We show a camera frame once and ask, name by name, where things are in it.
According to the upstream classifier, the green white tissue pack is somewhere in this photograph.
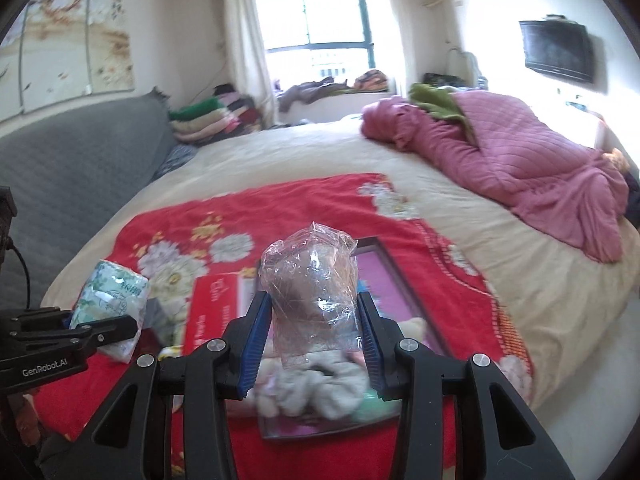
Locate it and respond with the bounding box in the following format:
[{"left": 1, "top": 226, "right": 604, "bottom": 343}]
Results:
[{"left": 68, "top": 260, "right": 150, "bottom": 363}]

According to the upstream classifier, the grey scrunchie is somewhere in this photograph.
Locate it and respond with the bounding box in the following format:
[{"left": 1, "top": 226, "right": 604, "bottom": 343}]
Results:
[{"left": 250, "top": 350, "right": 369, "bottom": 420}]

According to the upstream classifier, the clear plastic bag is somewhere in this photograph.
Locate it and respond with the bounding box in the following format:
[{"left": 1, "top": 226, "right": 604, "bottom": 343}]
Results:
[{"left": 258, "top": 222, "right": 360, "bottom": 367}]

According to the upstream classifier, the red white tissue box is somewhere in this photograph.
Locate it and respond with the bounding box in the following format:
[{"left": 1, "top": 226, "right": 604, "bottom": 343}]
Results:
[{"left": 182, "top": 273, "right": 257, "bottom": 356}]

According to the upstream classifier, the dark tray box lid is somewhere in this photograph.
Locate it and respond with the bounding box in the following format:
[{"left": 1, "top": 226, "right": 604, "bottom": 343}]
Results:
[{"left": 254, "top": 235, "right": 457, "bottom": 441}]

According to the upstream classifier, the red floral blanket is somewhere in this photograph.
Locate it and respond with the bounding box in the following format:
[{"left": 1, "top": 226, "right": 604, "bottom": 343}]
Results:
[{"left": 35, "top": 174, "right": 533, "bottom": 479}]

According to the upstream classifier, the grey quilted headboard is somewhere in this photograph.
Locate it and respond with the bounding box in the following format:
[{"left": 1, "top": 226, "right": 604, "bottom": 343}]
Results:
[{"left": 1, "top": 90, "right": 176, "bottom": 309}]

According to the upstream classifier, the beige bed sheet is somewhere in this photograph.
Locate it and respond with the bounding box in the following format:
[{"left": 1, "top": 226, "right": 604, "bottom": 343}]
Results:
[{"left": 43, "top": 120, "right": 639, "bottom": 404}]

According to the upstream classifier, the folded clothes stack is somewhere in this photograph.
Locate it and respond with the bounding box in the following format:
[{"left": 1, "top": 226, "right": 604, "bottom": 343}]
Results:
[{"left": 169, "top": 84, "right": 262, "bottom": 146}]

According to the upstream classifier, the pink quilted comforter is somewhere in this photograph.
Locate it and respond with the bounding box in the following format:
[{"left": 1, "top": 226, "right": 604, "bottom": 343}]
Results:
[{"left": 361, "top": 90, "right": 628, "bottom": 263}]

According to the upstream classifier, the green cloth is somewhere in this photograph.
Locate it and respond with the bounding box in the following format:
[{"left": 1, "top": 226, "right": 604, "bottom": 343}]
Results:
[{"left": 409, "top": 84, "right": 477, "bottom": 146}]

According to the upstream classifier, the clothes pile on windowsill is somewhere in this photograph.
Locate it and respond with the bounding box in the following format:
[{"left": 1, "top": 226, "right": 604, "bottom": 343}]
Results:
[{"left": 277, "top": 68, "right": 388, "bottom": 113}]

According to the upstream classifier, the left white curtain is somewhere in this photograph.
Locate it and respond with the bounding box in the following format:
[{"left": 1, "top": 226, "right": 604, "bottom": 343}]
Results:
[{"left": 224, "top": 0, "right": 278, "bottom": 127}]

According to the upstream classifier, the window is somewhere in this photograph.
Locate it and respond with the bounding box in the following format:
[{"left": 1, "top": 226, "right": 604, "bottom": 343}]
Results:
[{"left": 256, "top": 0, "right": 375, "bottom": 91}]

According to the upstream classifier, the black camera cable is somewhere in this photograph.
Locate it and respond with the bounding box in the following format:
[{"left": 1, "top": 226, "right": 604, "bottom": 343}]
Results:
[{"left": 4, "top": 238, "right": 33, "bottom": 311}]

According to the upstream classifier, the wall painting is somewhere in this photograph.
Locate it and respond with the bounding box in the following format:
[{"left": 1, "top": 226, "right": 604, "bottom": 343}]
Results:
[{"left": 0, "top": 0, "right": 134, "bottom": 120}]

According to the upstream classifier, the wall mounted television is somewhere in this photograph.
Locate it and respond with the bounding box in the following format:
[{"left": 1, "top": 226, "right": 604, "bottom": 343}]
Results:
[{"left": 520, "top": 20, "right": 596, "bottom": 84}]

